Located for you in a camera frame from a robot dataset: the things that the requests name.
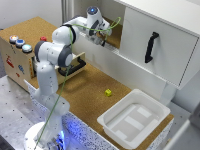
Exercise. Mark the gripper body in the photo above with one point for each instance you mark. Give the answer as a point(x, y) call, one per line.
point(98, 36)

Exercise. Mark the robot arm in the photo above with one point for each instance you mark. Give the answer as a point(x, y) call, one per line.
point(46, 80)

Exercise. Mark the white cabinet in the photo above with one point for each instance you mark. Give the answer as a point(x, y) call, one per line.
point(113, 68)

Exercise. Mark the yellow block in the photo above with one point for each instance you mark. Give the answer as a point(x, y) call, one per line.
point(108, 92)

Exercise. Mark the wooden drawer box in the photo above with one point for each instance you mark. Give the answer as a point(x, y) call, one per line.
point(28, 28)

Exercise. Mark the green button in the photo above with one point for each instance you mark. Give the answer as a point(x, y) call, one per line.
point(27, 48)

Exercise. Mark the white sliding door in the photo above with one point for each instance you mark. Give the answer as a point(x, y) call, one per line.
point(173, 50)

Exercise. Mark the blue button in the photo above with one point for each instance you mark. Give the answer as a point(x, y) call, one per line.
point(20, 42)

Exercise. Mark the red button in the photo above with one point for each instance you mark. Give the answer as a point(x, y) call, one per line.
point(13, 39)

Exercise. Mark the white plastic box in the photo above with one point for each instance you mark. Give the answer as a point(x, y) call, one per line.
point(133, 121)

